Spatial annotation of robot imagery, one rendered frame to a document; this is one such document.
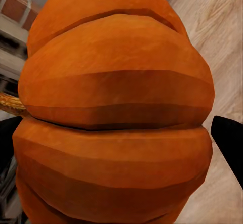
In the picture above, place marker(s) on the pumpkin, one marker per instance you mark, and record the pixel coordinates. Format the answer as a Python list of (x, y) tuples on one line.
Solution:
[(113, 98)]

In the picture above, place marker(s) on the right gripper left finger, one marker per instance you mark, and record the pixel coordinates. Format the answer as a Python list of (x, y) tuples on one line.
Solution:
[(7, 128)]

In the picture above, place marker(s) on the wood fireplace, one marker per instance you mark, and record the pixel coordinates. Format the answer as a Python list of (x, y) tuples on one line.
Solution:
[(13, 55)]

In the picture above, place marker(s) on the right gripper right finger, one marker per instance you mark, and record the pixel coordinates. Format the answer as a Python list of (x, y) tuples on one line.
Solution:
[(228, 135)]

